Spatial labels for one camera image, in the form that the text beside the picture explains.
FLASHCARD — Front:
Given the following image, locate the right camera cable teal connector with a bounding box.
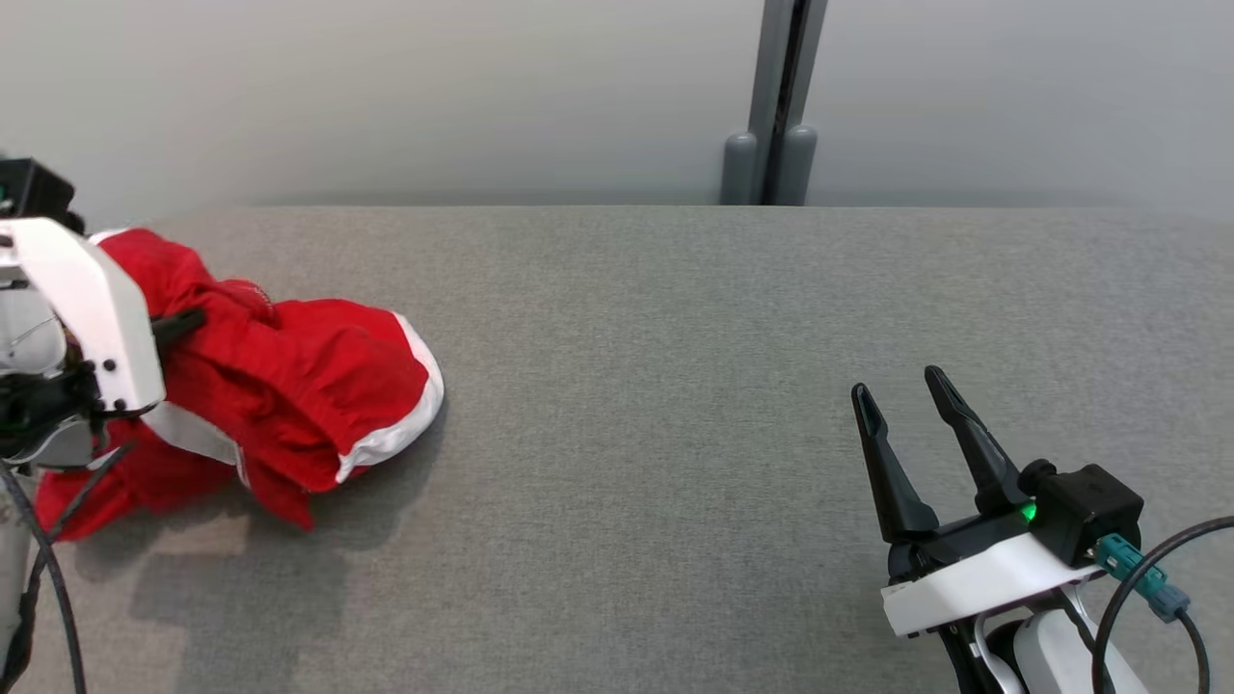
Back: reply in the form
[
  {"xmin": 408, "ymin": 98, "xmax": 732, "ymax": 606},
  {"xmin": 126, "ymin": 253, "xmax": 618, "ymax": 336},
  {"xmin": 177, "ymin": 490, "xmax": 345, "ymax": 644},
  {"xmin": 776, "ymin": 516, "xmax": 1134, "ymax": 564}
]
[{"xmin": 1092, "ymin": 516, "xmax": 1234, "ymax": 694}]

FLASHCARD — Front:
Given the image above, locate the grey cylindrical post foot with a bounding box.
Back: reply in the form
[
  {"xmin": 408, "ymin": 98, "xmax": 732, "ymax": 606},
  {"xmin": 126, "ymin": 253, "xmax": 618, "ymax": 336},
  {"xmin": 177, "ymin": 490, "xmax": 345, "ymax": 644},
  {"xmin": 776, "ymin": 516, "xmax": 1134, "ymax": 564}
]
[
  {"xmin": 777, "ymin": 123, "xmax": 818, "ymax": 206},
  {"xmin": 720, "ymin": 131, "xmax": 763, "ymax": 206}
]

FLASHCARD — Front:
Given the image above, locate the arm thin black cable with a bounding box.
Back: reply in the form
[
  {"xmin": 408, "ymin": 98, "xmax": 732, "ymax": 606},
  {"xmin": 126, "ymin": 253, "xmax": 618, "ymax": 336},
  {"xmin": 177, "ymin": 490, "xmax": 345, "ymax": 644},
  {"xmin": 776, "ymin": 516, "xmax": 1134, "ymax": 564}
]
[
  {"xmin": 39, "ymin": 439, "xmax": 136, "ymax": 543},
  {"xmin": 1060, "ymin": 588, "xmax": 1119, "ymax": 694}
]

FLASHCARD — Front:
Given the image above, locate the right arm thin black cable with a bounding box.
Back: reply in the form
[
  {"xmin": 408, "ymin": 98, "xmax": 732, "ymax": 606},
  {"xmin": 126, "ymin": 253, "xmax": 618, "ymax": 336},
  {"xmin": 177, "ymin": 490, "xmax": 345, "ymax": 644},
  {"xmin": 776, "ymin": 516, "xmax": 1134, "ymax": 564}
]
[{"xmin": 1060, "ymin": 588, "xmax": 1119, "ymax": 694}]

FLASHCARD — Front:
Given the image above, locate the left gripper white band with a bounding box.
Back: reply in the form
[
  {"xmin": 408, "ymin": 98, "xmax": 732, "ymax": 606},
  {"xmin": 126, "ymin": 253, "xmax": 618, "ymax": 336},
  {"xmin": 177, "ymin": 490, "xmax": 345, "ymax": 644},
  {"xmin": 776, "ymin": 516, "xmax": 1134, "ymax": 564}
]
[{"xmin": 0, "ymin": 217, "xmax": 207, "ymax": 459}]

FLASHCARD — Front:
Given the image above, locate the grey metal partition post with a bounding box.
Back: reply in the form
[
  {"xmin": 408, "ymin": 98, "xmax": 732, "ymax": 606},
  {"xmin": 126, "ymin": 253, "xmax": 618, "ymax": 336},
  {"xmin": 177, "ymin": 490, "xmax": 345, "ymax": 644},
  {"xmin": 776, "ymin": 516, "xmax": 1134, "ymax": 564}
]
[{"xmin": 747, "ymin": 0, "xmax": 830, "ymax": 206}]

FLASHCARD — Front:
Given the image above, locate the red shorts white trim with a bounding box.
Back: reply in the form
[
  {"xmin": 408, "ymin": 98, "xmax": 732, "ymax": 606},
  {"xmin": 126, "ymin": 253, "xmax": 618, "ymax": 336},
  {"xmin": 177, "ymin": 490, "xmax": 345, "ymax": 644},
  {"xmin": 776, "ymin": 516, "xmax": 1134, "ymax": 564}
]
[{"xmin": 89, "ymin": 227, "xmax": 446, "ymax": 533}]

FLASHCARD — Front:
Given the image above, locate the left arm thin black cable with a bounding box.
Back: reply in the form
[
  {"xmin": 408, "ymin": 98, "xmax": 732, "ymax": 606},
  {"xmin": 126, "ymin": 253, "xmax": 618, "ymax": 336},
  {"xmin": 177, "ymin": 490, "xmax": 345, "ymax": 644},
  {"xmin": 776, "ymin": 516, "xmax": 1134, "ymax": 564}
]
[{"xmin": 39, "ymin": 439, "xmax": 136, "ymax": 543}]

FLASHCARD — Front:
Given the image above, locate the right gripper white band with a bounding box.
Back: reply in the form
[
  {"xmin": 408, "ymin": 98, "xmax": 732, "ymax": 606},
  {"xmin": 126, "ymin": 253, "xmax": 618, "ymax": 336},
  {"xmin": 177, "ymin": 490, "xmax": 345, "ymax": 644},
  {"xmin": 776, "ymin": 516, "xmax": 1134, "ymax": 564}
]
[{"xmin": 851, "ymin": 366, "xmax": 1105, "ymax": 639}]

